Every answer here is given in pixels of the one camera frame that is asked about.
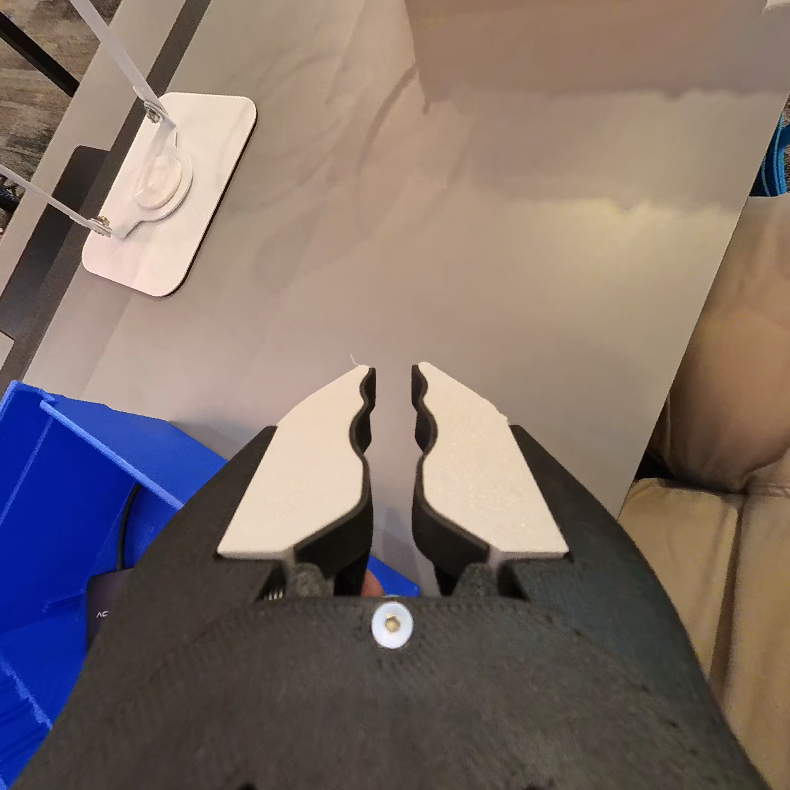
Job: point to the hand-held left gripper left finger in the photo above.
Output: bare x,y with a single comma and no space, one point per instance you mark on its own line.
296,481

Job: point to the blue patterned cloth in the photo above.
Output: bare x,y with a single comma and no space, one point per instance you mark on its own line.
779,160

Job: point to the black flat device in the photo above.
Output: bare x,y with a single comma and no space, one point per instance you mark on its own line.
108,602

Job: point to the beige leather sofa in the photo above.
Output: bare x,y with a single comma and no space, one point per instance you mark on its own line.
740,432

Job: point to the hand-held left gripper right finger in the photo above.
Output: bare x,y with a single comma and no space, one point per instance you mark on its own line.
487,481

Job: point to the white stand with clear arms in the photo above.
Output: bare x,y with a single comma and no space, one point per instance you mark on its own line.
210,154

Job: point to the black metal table bar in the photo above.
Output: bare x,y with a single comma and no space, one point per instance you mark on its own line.
37,55

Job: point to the blue plastic bin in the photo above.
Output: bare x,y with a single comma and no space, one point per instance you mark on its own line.
62,494

